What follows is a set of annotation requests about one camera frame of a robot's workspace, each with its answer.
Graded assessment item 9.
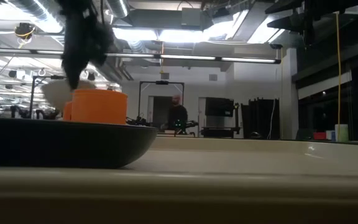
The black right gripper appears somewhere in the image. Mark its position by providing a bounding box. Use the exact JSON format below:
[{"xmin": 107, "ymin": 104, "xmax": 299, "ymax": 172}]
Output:
[{"xmin": 264, "ymin": 0, "xmax": 358, "ymax": 47}]

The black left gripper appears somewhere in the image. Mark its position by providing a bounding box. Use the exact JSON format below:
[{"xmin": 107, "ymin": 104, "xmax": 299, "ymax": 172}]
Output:
[{"xmin": 56, "ymin": 0, "xmax": 117, "ymax": 91}]

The beige ribbed bowl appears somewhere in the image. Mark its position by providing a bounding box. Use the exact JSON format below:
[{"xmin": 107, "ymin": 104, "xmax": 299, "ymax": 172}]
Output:
[{"xmin": 41, "ymin": 80, "xmax": 98, "ymax": 110}]

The orange plastic mug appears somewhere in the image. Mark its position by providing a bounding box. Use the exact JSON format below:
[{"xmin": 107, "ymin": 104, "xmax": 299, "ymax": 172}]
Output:
[{"xmin": 62, "ymin": 89, "xmax": 129, "ymax": 126}]

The black round plate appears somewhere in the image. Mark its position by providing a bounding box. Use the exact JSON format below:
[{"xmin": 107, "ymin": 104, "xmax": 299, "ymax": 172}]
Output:
[{"xmin": 0, "ymin": 116, "xmax": 159, "ymax": 169}]

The beige plastic tray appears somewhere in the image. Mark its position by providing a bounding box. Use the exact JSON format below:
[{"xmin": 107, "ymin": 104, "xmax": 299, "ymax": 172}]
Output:
[{"xmin": 0, "ymin": 136, "xmax": 358, "ymax": 224}]

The yellow black ceiling reel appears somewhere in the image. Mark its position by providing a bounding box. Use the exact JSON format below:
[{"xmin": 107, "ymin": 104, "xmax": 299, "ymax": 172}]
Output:
[{"xmin": 14, "ymin": 22, "xmax": 36, "ymax": 40}]

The black curtain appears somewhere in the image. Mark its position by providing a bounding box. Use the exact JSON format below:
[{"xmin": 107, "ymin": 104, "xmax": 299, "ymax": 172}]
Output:
[{"xmin": 241, "ymin": 98, "xmax": 281, "ymax": 140}]

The long ceiling light bar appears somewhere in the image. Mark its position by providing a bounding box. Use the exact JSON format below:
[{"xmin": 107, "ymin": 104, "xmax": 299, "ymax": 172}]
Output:
[{"xmin": 0, "ymin": 47, "xmax": 282, "ymax": 65}]

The person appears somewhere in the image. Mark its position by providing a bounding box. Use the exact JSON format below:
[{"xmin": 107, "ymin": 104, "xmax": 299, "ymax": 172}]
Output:
[{"xmin": 167, "ymin": 95, "xmax": 188, "ymax": 131}]

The pale green cup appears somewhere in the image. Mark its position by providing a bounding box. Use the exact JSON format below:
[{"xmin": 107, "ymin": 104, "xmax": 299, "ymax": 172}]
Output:
[{"xmin": 334, "ymin": 124, "xmax": 349, "ymax": 142}]

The black cart table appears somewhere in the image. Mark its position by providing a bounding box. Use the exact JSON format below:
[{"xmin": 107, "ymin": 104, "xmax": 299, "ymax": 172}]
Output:
[{"xmin": 200, "ymin": 103, "xmax": 242, "ymax": 138}]

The black gantry frame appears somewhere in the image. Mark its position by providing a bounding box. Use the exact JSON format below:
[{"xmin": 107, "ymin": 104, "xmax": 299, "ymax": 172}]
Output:
[
  {"xmin": 138, "ymin": 81, "xmax": 185, "ymax": 137},
  {"xmin": 29, "ymin": 75, "xmax": 67, "ymax": 119}
]

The round silver air duct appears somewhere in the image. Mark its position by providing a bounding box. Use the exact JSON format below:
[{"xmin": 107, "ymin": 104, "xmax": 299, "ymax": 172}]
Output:
[{"xmin": 106, "ymin": 0, "xmax": 130, "ymax": 19}]

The white cable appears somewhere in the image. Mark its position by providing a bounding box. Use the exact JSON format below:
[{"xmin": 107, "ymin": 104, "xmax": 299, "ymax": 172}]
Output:
[{"xmin": 267, "ymin": 98, "xmax": 276, "ymax": 140}]

